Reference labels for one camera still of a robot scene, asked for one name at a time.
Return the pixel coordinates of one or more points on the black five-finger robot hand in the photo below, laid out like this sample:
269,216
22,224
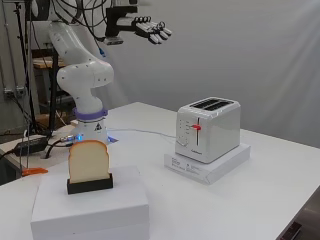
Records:
146,28

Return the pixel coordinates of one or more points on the white seven-joint robot arm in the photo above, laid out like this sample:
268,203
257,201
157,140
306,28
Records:
83,75

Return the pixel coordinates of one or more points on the white hanging sheet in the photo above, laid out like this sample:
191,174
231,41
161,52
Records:
233,50

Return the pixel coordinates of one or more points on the wooden desk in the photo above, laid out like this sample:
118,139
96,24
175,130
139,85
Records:
43,62

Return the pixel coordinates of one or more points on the red toaster lever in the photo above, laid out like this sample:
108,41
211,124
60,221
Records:
196,127

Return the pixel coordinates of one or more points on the black stand pole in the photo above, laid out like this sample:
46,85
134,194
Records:
53,96

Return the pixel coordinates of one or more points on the metal tripod stand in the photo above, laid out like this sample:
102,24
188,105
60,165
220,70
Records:
29,66

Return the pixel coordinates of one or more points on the steel toaster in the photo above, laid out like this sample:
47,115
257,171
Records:
213,133

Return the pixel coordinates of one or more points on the toast bread slice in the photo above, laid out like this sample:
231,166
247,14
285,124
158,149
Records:
88,163

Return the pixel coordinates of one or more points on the white flat box with print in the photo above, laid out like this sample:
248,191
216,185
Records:
206,170

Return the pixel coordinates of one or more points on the black power adapter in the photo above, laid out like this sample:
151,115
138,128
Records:
31,145

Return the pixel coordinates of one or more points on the black block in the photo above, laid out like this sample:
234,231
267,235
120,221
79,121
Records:
90,186

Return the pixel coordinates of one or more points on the large plain white box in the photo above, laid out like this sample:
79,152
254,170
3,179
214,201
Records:
90,210

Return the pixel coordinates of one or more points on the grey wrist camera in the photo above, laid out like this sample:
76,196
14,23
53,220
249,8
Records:
113,40

